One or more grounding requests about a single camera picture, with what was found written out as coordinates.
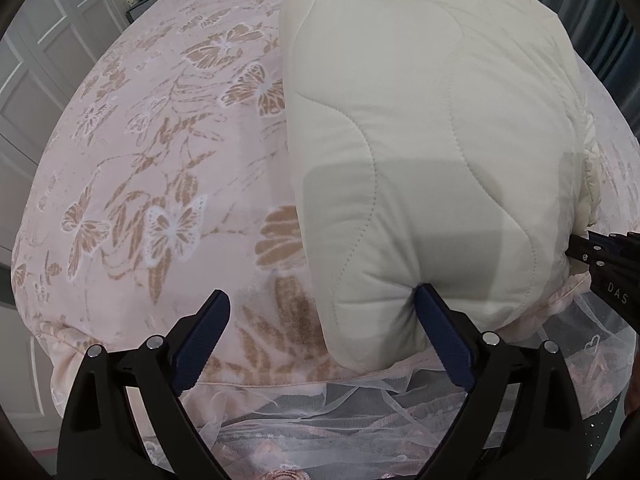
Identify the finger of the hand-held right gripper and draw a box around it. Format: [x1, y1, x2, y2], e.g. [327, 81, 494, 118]
[566, 230, 640, 273]

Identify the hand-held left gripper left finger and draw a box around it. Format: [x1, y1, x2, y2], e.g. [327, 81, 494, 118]
[57, 289, 232, 480]

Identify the white lace tulle bed skirt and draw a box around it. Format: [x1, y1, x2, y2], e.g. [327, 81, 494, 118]
[197, 285, 640, 480]

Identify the pink butterfly print blanket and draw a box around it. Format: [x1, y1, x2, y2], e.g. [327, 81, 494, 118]
[11, 0, 640, 411]

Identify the white panelled wardrobe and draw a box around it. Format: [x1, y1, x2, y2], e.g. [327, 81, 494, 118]
[0, 0, 135, 311]

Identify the grey-blue curtain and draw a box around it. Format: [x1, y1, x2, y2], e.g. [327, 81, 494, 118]
[492, 0, 640, 136]

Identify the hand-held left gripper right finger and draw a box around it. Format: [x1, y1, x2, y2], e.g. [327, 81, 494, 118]
[412, 284, 586, 480]

